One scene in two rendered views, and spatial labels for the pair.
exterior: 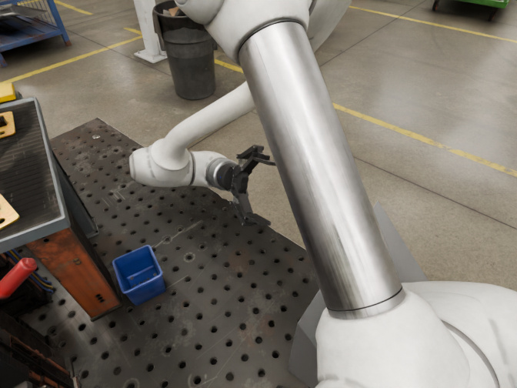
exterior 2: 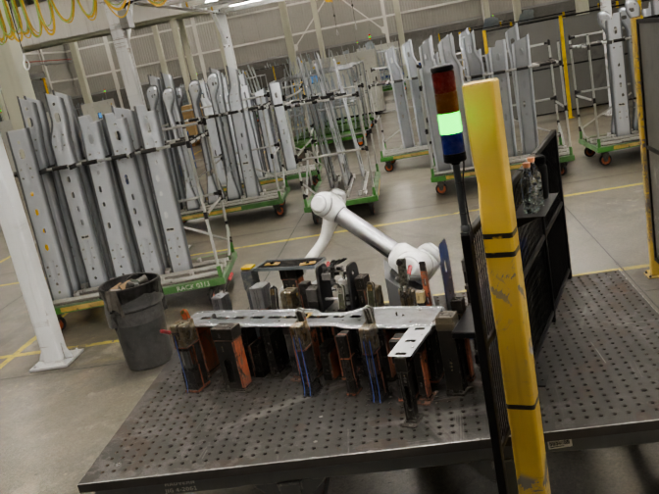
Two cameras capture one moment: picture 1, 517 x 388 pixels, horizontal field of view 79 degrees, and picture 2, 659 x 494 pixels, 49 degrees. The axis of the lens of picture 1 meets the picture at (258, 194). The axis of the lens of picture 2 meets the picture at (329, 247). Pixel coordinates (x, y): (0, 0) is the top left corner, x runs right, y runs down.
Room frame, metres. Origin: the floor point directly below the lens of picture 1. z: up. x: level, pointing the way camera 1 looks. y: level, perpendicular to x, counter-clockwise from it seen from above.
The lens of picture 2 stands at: (-2.88, 2.07, 2.18)
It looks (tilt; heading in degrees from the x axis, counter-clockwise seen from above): 15 degrees down; 329
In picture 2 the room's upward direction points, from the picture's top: 11 degrees counter-clockwise
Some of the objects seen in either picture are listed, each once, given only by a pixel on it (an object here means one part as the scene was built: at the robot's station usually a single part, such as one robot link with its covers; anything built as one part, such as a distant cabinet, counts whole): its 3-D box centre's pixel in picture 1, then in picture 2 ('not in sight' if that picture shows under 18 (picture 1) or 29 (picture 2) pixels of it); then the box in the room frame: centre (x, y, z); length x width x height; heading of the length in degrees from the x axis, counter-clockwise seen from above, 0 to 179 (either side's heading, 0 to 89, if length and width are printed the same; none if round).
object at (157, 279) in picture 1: (141, 276); not in sight; (0.42, 0.30, 0.74); 0.11 x 0.10 x 0.09; 32
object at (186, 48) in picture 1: (190, 52); (139, 321); (2.84, 0.60, 0.36); 0.54 x 0.50 x 0.73; 140
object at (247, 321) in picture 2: not in sight; (301, 318); (0.02, 0.58, 1.00); 1.38 x 0.22 x 0.02; 32
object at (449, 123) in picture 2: not in sight; (449, 123); (-1.20, 0.57, 1.90); 0.07 x 0.07 x 0.06
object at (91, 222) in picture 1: (51, 178); (257, 307); (0.60, 0.54, 0.92); 0.08 x 0.08 x 0.44; 32
